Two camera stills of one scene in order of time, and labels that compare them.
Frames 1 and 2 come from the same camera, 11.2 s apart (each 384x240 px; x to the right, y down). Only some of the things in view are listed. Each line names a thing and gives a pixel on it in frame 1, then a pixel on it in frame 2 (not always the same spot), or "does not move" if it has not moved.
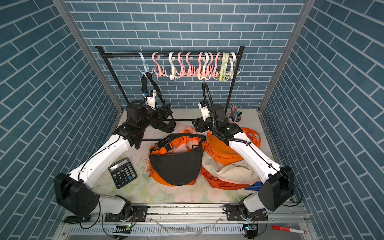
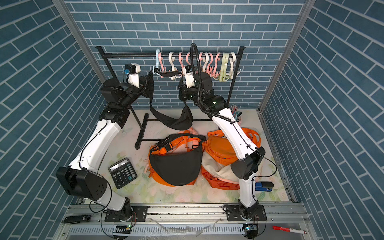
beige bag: [240, 172] does not move
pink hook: [218, 73] does not move
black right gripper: [200, 125] → [184, 92]
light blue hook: [146, 67] → [156, 58]
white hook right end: [232, 57] does not move
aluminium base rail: [188, 223] does not move
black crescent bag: [178, 167] does not move
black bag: [152, 110] → [184, 123]
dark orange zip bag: [173, 145] does not move
